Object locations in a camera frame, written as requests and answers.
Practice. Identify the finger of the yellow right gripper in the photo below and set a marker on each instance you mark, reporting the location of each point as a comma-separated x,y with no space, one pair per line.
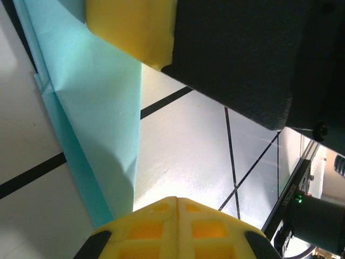
134,29

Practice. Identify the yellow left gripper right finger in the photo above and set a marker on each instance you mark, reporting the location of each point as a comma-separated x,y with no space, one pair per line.
210,240

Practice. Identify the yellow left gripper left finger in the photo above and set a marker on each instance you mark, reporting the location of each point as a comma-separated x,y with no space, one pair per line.
145,240

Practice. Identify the light blue paper sheet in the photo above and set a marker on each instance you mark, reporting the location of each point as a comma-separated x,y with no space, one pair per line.
94,94

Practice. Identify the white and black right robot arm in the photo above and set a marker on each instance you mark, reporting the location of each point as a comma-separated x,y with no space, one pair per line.
318,224

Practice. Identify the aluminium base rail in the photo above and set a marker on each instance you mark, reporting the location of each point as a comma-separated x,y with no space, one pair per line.
310,152

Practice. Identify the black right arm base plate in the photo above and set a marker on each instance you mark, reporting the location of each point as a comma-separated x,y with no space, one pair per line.
289,194

